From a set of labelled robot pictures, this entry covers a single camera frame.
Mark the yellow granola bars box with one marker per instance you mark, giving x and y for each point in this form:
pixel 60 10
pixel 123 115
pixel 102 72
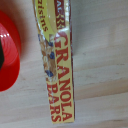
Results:
pixel 61 66

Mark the red plastic bowl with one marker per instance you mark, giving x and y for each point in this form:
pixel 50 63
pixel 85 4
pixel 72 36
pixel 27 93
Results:
pixel 9 53

